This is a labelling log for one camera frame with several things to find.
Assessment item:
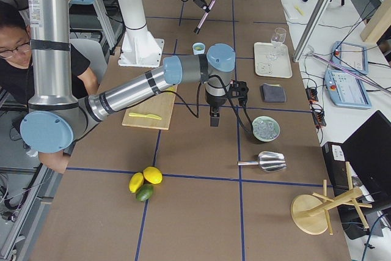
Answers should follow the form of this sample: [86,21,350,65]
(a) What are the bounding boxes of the light blue cup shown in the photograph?
[192,42,205,55]

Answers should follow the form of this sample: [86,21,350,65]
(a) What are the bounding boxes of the yellow lemon at edge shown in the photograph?
[128,172,144,193]

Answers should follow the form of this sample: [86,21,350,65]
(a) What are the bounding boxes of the green bowl of ice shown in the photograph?
[252,116,280,142]

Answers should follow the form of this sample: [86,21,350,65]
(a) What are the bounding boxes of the wooden cutting board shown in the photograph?
[122,86,177,130]

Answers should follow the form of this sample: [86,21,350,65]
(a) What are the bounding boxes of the grey folded cloth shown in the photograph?
[260,83,287,103]

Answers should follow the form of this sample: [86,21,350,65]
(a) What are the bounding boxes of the yellow plastic knife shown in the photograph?
[128,112,162,120]

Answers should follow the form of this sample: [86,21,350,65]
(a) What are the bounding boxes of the metal ice scoop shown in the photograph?
[237,151,287,172]

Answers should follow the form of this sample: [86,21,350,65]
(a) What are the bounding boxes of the cream bear tray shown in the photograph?
[254,42,293,78]

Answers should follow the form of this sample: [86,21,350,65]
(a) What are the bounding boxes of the clear glass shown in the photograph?
[269,28,287,60]

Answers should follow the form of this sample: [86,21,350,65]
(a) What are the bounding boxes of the green lime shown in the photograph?
[136,184,154,202]

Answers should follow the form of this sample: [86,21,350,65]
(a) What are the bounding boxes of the black computer tower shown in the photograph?
[322,142,348,189]

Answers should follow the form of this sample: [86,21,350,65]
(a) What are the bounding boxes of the blue teach pendant near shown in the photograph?
[324,70,372,109]

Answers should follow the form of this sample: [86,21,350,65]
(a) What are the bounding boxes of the blue teach pendant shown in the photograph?
[331,41,368,75]
[324,70,372,109]

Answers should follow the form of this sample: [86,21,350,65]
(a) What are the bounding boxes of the wooden stand with base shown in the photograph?
[290,161,372,235]

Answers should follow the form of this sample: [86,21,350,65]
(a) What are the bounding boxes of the blue teach pendant far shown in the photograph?
[331,41,368,75]

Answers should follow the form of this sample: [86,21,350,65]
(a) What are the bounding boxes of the black computer monitor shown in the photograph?
[342,110,390,205]

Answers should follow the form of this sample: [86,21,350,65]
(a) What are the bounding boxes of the seated person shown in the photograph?
[1,0,111,173]

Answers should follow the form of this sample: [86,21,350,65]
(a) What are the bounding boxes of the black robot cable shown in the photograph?
[170,74,254,135]

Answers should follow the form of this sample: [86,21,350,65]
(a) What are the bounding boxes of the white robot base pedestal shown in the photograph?
[118,0,164,68]

